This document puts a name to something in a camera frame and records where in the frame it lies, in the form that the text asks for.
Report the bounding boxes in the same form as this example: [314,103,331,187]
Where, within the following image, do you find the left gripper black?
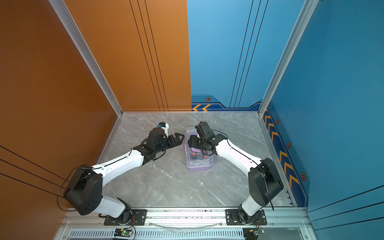
[155,132,185,155]

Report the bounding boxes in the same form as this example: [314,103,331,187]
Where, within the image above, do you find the clear toolbox lid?
[185,127,214,164]

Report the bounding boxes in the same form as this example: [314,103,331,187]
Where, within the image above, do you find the purple toolbox base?
[187,162,213,172]

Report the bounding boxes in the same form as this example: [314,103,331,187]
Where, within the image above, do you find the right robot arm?
[188,122,284,225]

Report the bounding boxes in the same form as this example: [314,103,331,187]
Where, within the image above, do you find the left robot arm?
[64,123,185,226]

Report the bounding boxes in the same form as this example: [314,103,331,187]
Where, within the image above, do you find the right green circuit board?
[243,228,265,240]

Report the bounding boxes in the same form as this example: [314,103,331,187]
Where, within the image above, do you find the green circuit board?
[243,228,265,240]
[113,228,134,240]

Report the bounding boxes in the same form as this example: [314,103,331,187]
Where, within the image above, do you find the left green circuit board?
[113,228,134,240]

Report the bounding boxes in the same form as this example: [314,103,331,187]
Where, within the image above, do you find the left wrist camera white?
[158,122,169,137]

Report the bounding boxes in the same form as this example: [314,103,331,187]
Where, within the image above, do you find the aluminium front rail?
[59,206,313,230]

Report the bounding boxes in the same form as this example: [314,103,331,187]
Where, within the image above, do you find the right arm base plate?
[225,209,268,226]

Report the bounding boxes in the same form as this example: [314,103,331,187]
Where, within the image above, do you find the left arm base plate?
[104,209,147,227]

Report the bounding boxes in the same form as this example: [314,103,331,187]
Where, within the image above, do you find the right aluminium corner post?
[258,0,319,117]

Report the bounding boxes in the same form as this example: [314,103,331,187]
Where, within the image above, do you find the aluminium corner post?
[258,0,319,117]
[49,0,124,117]

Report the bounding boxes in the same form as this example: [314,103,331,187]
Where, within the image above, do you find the left aluminium corner post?
[49,0,124,117]

